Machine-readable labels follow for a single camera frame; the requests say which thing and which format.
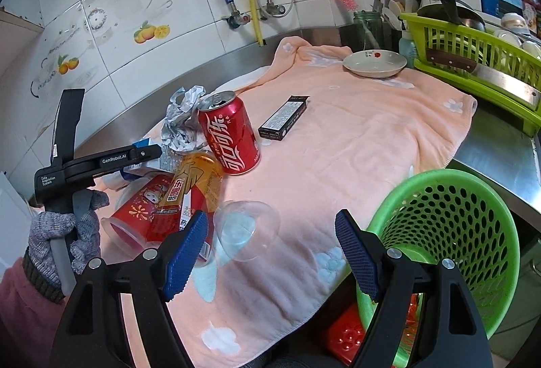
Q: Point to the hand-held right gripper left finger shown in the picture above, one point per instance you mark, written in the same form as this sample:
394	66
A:
186	258

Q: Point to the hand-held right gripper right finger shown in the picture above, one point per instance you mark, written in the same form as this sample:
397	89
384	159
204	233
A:
359	262

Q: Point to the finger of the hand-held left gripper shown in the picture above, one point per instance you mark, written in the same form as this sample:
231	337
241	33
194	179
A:
122	158

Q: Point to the blue and silver can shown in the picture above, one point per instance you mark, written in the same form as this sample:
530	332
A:
171	161

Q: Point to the red paper cup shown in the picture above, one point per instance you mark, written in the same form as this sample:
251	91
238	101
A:
135	211

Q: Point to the clear plastic cup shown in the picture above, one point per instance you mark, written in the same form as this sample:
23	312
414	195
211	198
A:
247	228

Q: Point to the silver wrapper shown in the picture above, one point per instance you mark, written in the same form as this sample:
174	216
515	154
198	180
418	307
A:
181	118

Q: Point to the yellow label drink bottle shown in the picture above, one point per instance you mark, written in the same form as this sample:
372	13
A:
194	177

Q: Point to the red cola can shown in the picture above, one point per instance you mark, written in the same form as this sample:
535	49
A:
230	135

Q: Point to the round green plastic basket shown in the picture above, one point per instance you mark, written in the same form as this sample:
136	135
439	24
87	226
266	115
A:
498	232

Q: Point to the person's left forearm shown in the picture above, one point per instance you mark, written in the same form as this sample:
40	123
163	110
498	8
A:
21	317

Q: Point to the person's left hand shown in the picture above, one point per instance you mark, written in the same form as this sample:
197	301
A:
42	232

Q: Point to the red plastic stool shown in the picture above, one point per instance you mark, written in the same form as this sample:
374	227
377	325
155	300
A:
346	334

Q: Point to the pink towel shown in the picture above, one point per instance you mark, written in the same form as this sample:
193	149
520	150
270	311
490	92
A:
338	165

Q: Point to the small black box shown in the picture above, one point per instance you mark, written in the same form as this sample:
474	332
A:
283	118

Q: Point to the white plate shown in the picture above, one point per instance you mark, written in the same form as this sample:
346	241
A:
372	65

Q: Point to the green dish rack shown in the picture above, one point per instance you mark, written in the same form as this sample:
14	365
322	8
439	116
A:
507	109

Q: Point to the teal bottle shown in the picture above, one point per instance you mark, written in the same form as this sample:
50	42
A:
408	51

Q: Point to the white spatula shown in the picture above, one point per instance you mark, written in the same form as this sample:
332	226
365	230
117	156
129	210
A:
393	13

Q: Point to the white bowl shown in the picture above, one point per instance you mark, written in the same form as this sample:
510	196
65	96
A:
515	21

